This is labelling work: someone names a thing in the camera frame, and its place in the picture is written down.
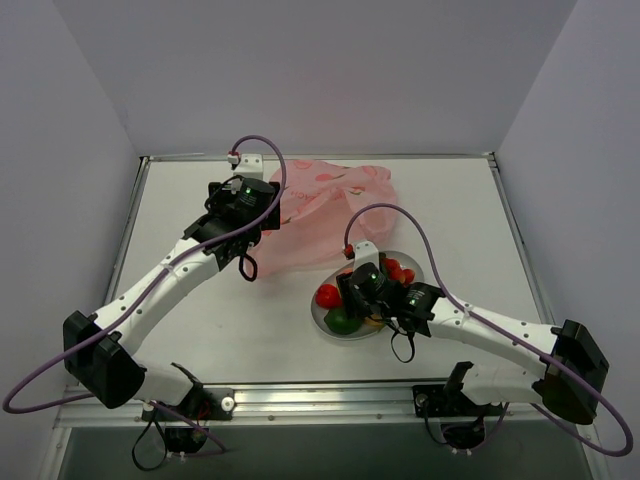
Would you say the green fake lime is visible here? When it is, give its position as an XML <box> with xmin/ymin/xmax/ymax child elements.
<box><xmin>324</xmin><ymin>307</ymin><xmax>362</xmax><ymax>336</ymax></box>

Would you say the white oval plate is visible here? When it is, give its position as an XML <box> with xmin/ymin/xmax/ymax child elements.
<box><xmin>311</xmin><ymin>250</ymin><xmax>425</xmax><ymax>341</ymax></box>

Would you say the purple cable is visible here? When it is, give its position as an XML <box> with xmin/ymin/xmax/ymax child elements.
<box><xmin>343</xmin><ymin>202</ymin><xmax>634</xmax><ymax>459</ymax></box>
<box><xmin>2</xmin><ymin>134</ymin><xmax>289</xmax><ymax>415</ymax></box>

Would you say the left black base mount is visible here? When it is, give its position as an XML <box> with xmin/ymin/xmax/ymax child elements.
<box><xmin>176</xmin><ymin>386</ymin><xmax>236</xmax><ymax>421</ymax></box>

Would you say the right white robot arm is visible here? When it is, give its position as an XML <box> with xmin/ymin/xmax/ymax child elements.
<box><xmin>336</xmin><ymin>262</ymin><xmax>609</xmax><ymax>425</ymax></box>

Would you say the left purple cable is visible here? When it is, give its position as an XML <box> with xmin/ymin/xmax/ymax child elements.
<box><xmin>2</xmin><ymin>134</ymin><xmax>289</xmax><ymax>415</ymax></box>

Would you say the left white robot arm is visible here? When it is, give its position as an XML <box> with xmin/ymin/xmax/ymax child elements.
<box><xmin>63</xmin><ymin>175</ymin><xmax>281</xmax><ymax>409</ymax></box>

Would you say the red yellow fake pear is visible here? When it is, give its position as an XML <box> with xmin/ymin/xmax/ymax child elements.
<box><xmin>315</xmin><ymin>283</ymin><xmax>343</xmax><ymax>310</ymax></box>

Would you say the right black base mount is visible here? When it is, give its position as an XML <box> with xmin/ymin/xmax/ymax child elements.
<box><xmin>412</xmin><ymin>383</ymin><xmax>504</xmax><ymax>419</ymax></box>

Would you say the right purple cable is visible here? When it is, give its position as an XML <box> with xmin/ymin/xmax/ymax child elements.
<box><xmin>343</xmin><ymin>202</ymin><xmax>634</xmax><ymax>459</ymax></box>

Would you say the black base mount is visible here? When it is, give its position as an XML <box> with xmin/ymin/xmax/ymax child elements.
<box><xmin>176</xmin><ymin>386</ymin><xmax>236</xmax><ymax>421</ymax></box>
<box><xmin>412</xmin><ymin>383</ymin><xmax>504</xmax><ymax>419</ymax></box>

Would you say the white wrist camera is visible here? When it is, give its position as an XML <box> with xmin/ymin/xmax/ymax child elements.
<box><xmin>343</xmin><ymin>240</ymin><xmax>380</xmax><ymax>271</ymax></box>
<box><xmin>227</xmin><ymin>152</ymin><xmax>264</xmax><ymax>180</ymax></box>

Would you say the orange fake peach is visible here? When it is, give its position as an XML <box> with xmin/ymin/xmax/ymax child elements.
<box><xmin>363</xmin><ymin>317</ymin><xmax>385</xmax><ymax>330</ymax></box>

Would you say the red green fake fruit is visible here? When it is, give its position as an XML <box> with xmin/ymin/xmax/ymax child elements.
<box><xmin>381</xmin><ymin>257</ymin><xmax>415</xmax><ymax>285</ymax></box>

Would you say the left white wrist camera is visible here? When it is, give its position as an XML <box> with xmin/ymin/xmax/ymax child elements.
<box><xmin>227</xmin><ymin>152</ymin><xmax>264</xmax><ymax>180</ymax></box>

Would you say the aluminium front rail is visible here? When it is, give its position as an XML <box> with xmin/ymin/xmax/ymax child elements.
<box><xmin>57</xmin><ymin>375</ymin><xmax>597</xmax><ymax>426</ymax></box>

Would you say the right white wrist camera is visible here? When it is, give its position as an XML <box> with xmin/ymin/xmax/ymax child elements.
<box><xmin>343</xmin><ymin>240</ymin><xmax>380</xmax><ymax>271</ymax></box>

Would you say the pink plastic bag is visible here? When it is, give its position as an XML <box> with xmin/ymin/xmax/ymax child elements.
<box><xmin>251</xmin><ymin>159</ymin><xmax>398</xmax><ymax>279</ymax></box>

